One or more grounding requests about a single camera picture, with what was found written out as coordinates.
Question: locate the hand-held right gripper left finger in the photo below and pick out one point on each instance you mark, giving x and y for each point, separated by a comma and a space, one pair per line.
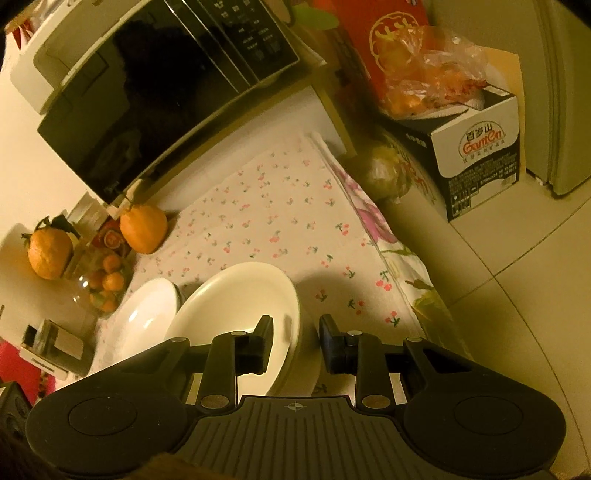
266, 333

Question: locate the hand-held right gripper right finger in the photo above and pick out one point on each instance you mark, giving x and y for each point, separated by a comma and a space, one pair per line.
326, 338

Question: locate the cream bowl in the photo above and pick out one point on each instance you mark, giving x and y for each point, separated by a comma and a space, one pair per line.
231, 300

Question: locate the white plate with swirl print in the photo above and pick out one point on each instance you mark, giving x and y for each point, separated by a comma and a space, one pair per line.
138, 318

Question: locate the red patterned bag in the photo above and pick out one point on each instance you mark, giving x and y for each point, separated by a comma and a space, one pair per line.
18, 369

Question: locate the white labelled box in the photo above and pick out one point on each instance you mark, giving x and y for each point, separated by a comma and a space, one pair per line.
39, 360

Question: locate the dark jar with metal lid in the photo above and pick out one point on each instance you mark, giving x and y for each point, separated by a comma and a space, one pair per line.
69, 350

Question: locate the white kitchen appliance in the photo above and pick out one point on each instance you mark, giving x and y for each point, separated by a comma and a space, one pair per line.
14, 295

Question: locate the cherry print tablecloth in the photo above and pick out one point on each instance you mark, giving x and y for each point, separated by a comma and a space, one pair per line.
277, 207

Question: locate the large-flower tablecloth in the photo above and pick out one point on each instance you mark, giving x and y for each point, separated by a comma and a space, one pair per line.
369, 217

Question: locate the glass jar of kumquats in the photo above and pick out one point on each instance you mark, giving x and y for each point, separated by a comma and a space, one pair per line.
106, 281

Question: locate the large orange with leaves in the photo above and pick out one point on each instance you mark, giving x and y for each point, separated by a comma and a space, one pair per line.
48, 254

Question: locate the large orange with stem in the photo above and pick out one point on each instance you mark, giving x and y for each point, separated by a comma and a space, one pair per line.
143, 230

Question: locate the yellowish round bundle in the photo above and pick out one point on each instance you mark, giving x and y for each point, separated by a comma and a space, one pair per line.
383, 173

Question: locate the glass mug with orange print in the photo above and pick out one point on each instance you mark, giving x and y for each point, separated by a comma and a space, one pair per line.
111, 240

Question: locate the stack of paper cups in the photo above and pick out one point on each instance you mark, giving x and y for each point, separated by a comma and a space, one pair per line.
87, 210

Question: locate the black and white cardboard box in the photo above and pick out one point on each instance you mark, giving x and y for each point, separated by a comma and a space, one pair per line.
480, 152

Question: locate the black microwave oven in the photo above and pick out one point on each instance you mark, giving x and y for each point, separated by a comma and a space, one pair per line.
138, 92

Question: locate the plastic bag of oranges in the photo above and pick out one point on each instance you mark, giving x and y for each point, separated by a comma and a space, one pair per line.
429, 78

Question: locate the red gift box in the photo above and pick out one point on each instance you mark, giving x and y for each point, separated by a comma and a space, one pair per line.
369, 27

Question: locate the green and purple bag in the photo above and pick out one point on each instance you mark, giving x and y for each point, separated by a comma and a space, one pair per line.
318, 16

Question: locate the refrigerator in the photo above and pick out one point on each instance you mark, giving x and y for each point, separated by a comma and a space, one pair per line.
568, 115

